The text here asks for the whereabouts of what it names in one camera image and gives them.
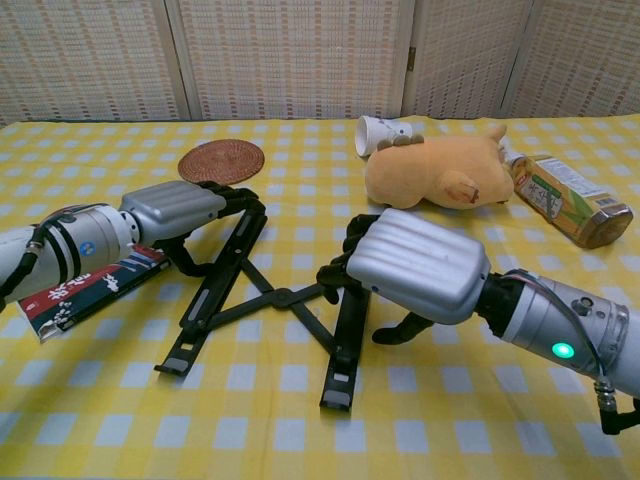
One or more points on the orange plush toy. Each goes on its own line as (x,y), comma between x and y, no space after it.
(430,170)

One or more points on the woven folding screen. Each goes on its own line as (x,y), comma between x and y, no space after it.
(300,50)

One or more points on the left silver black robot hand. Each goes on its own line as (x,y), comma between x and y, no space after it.
(170,207)

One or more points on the yellow white checkered tablecloth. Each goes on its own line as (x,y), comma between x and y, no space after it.
(450,400)

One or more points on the white paper cup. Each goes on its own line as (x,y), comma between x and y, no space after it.
(372,132)

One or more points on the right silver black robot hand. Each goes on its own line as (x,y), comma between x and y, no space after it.
(425,265)

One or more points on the black red printed box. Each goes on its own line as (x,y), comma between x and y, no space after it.
(75,300)

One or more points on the round brown woven coaster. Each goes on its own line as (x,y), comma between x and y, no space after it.
(222,160)

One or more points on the black folding laptop stand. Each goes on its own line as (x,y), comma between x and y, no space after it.
(282,298)

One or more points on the tea bottle with green label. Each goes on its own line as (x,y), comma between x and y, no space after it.
(565,200)

